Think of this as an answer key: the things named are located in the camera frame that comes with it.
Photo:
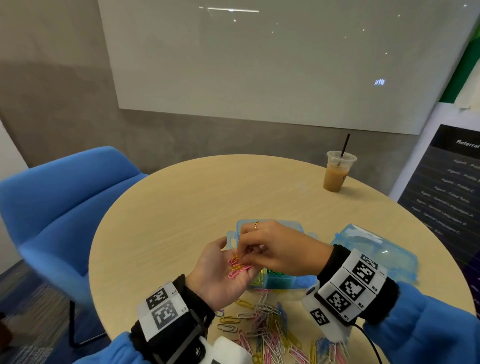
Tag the person's right hand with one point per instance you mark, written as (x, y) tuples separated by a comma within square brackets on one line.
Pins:
[(289, 247)]

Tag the person's left hand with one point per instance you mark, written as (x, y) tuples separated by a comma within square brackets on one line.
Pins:
[(217, 281)]

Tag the paperclips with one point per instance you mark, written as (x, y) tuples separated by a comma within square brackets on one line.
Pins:
[(238, 268)]

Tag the blue compartment organizer box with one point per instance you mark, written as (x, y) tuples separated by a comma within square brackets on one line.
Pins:
[(289, 279)]

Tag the pile of coloured paper clips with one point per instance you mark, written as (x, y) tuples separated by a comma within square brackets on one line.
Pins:
[(270, 334)]

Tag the person's left forearm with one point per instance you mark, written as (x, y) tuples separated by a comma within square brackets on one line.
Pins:
[(112, 349)]

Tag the blue transparent box lid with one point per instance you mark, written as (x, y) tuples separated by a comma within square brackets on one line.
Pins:
[(379, 247)]

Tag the left wrist marker band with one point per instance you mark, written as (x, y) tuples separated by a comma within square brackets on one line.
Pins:
[(161, 310)]

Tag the wrist marker band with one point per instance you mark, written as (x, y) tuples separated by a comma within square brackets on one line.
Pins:
[(161, 310), (352, 281)]

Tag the right wrist marker band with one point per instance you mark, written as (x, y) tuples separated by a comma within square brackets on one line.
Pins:
[(352, 281)]

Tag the iced coffee plastic cup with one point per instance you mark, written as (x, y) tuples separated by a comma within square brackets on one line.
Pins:
[(337, 175)]

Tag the round wooden table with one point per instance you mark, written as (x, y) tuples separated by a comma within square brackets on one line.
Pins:
[(165, 210)]

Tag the black drinking straw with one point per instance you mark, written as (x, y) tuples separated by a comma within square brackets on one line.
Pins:
[(345, 145)]

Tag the standing poster banner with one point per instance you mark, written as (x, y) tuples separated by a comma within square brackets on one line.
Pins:
[(450, 195)]

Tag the blue upholstered chair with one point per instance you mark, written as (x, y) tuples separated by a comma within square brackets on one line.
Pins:
[(52, 210)]

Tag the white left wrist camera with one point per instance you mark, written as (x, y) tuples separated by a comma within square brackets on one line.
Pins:
[(225, 351)]

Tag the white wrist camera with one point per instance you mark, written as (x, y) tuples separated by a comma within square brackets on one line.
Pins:
[(322, 315), (225, 351)]

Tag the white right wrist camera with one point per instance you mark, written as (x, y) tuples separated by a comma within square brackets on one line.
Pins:
[(322, 315)]

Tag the white wall board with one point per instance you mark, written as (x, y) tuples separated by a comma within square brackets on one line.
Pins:
[(292, 60)]

